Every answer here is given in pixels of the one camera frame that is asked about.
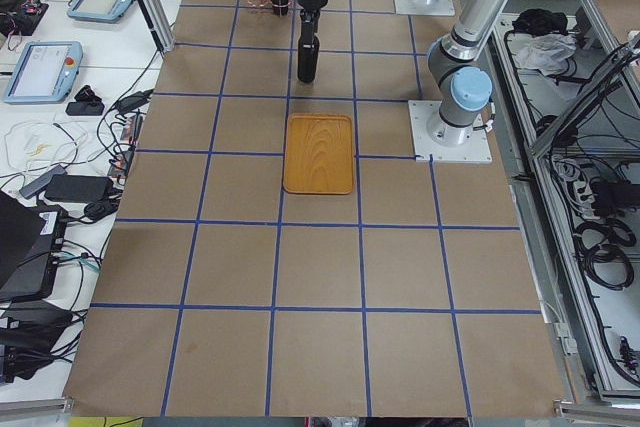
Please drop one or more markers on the blue teach pendant far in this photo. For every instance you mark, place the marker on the blue teach pendant far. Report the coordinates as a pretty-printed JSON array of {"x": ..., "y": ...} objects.
[{"x": 102, "y": 11}]

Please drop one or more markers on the blue teach pendant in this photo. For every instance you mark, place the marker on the blue teach pendant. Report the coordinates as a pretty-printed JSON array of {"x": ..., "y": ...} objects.
[
  {"x": 102, "y": 11},
  {"x": 45, "y": 73}
]

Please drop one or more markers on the blue teach pendant near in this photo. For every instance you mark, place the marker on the blue teach pendant near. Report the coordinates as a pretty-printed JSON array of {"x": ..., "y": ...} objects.
[{"x": 45, "y": 73}]

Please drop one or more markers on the black webcam on stand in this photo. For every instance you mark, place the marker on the black webcam on stand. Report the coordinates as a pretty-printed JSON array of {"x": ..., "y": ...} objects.
[{"x": 86, "y": 103}]

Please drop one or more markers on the black power brick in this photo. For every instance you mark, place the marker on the black power brick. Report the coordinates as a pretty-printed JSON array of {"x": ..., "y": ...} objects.
[{"x": 78, "y": 188}]

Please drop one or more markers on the wooden tray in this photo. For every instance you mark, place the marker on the wooden tray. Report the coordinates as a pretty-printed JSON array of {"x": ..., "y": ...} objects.
[{"x": 319, "y": 154}]

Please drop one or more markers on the white crumpled cloth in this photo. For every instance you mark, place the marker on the white crumpled cloth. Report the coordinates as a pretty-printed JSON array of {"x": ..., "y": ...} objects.
[{"x": 547, "y": 54}]

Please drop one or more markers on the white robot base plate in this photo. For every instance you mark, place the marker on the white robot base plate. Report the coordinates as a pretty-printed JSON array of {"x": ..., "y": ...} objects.
[{"x": 434, "y": 140}]

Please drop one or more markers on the black laptop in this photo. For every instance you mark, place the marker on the black laptop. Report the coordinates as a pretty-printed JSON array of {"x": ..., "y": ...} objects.
[{"x": 30, "y": 238}]

